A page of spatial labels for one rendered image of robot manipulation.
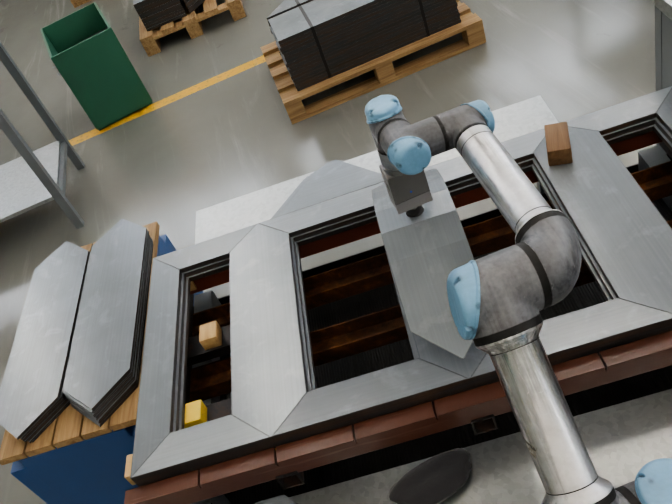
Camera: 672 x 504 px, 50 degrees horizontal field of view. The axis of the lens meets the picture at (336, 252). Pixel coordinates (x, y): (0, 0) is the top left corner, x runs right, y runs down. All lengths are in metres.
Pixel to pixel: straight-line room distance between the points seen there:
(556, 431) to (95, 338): 1.33
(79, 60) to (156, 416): 3.42
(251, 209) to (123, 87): 2.75
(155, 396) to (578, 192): 1.16
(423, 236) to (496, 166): 0.35
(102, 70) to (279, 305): 3.32
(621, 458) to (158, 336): 1.15
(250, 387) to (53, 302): 0.83
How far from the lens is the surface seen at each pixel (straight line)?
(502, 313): 1.16
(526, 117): 2.37
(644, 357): 1.61
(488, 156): 1.37
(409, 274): 1.60
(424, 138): 1.43
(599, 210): 1.85
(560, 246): 1.20
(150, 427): 1.79
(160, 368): 1.89
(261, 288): 1.92
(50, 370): 2.12
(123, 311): 2.13
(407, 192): 1.61
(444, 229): 1.64
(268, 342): 1.78
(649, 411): 1.70
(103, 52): 4.92
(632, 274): 1.70
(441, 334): 1.56
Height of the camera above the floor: 2.12
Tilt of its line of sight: 41 degrees down
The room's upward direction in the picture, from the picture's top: 24 degrees counter-clockwise
